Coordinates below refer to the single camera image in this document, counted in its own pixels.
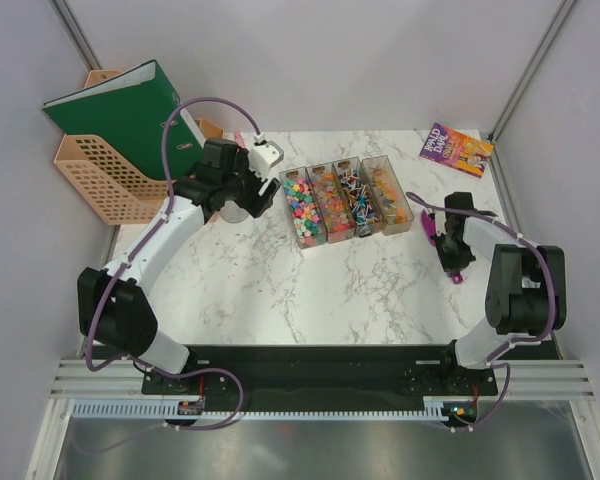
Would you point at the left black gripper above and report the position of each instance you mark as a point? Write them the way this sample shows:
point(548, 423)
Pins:
point(255, 204)

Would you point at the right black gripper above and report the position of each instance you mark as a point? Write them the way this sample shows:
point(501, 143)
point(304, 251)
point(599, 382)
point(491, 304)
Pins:
point(453, 265)

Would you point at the magenta plastic scoop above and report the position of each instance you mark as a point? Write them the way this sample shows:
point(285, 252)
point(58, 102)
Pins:
point(428, 221)

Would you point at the clear bin popsicle candies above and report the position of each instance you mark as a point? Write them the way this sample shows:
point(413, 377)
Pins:
point(398, 216)

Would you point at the clear bin translucent star candies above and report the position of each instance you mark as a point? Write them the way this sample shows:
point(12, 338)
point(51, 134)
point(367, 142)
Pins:
point(331, 200)

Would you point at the clear bin lollipops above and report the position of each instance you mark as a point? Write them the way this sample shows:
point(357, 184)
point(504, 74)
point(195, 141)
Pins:
point(359, 195)

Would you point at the clear bin opaque star candies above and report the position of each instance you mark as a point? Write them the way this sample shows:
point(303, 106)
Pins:
point(305, 216)

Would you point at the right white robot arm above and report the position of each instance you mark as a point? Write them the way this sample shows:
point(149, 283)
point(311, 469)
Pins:
point(525, 299)

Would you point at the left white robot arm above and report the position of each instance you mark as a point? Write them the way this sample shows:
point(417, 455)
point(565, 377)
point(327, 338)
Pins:
point(113, 302)

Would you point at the pink marker pen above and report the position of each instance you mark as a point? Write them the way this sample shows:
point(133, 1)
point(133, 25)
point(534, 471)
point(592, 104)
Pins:
point(239, 139)

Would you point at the Roald Dahl paperback book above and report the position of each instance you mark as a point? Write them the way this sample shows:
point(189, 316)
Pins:
point(451, 148)

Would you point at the peach plastic file rack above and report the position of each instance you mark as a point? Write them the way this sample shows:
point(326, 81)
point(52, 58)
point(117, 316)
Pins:
point(118, 192)

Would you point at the green lever arch binder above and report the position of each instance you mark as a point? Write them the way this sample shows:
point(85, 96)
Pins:
point(128, 111)

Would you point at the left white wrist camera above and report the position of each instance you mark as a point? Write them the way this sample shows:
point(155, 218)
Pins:
point(264, 157)

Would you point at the aluminium rail frame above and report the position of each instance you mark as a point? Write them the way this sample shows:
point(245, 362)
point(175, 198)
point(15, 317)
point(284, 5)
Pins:
point(530, 429)

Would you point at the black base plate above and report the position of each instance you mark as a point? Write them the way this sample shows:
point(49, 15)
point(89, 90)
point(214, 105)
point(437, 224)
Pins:
point(383, 372)

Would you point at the white slotted cable duct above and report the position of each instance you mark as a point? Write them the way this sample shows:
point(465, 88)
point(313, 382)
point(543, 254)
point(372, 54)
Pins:
point(216, 409)

